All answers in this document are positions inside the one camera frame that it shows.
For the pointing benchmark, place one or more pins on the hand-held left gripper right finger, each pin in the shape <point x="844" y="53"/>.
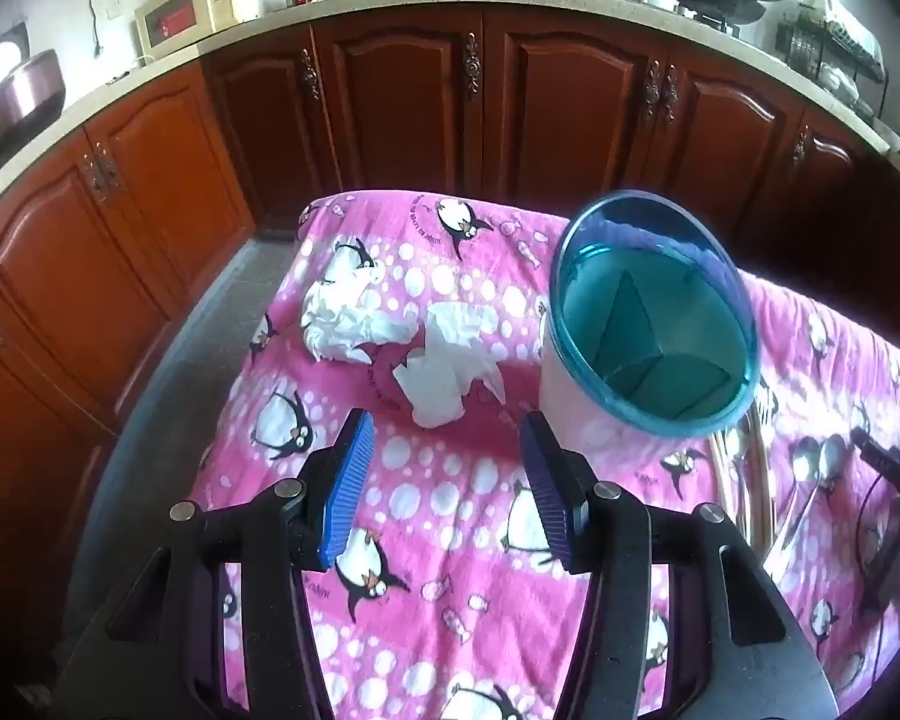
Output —
<point x="544" y="487"/>

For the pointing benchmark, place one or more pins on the metal spoon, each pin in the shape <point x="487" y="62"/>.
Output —
<point x="804" y="457"/>
<point x="832" y="454"/>

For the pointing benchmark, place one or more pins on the crumpled white tissue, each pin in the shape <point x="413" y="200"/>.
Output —
<point x="450" y="360"/>
<point x="345" y="319"/>

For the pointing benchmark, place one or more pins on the white bowl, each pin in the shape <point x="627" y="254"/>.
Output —
<point x="889" y="136"/>

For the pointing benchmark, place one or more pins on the teal utensil holder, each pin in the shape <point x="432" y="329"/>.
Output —
<point x="645" y="315"/>

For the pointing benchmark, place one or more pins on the pink rice cooker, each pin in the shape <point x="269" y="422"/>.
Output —
<point x="26" y="94"/>

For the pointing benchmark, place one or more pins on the cream microwave oven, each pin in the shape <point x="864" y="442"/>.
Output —
<point x="184" y="11"/>

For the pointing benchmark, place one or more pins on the grey stone countertop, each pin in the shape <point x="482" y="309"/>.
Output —
<point x="420" y="0"/>

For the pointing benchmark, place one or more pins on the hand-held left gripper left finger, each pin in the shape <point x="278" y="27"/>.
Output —
<point x="349" y="487"/>

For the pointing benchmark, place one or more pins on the white wall socket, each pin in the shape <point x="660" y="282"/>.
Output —
<point x="114" y="11"/>

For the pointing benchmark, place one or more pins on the black dish rack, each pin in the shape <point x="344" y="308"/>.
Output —
<point x="832" y="45"/>

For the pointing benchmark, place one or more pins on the pink penguin blanket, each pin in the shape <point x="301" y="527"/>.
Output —
<point x="435" y="465"/>

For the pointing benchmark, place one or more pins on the red wooden lower cabinet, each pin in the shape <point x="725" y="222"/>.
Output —
<point x="420" y="105"/>

